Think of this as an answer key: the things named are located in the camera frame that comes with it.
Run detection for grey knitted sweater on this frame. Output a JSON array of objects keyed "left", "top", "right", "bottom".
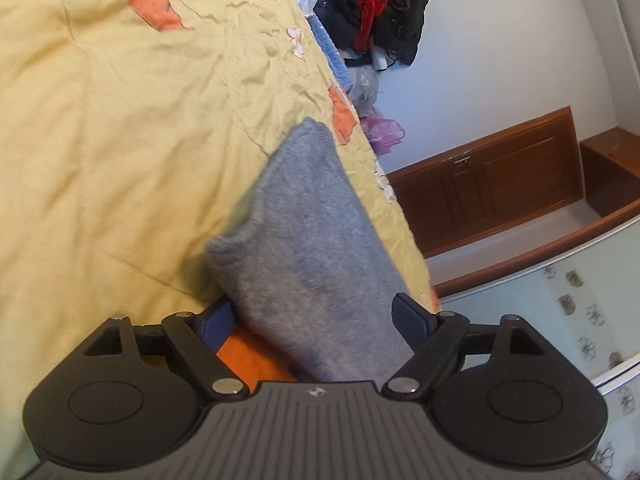
[{"left": 204, "top": 118, "right": 412, "bottom": 386}]

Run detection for black clothes on pile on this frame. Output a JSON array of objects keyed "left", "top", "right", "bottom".
[{"left": 372, "top": 0, "right": 430, "bottom": 66}]

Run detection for dark navy clothes on pile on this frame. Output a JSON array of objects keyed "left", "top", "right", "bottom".
[{"left": 314, "top": 0, "right": 361, "bottom": 49}]

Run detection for brown wooden door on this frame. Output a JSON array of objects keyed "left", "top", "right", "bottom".
[{"left": 388, "top": 106, "right": 584, "bottom": 258}]

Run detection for brown wooden cabinet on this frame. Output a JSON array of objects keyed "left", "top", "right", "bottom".
[{"left": 579, "top": 128, "right": 639, "bottom": 217}]

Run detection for purple plastic bag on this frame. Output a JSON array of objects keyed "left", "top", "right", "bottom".
[{"left": 360, "top": 116, "right": 406, "bottom": 155}]

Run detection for yellow floral bed quilt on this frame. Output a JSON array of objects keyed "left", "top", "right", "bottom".
[{"left": 1, "top": 0, "right": 437, "bottom": 479}]

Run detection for white translucent plastic bag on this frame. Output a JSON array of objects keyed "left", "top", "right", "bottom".
[{"left": 347, "top": 65, "right": 378, "bottom": 117}]

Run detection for light blue towel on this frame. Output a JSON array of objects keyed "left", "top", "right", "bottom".
[{"left": 307, "top": 14, "right": 354, "bottom": 92}]

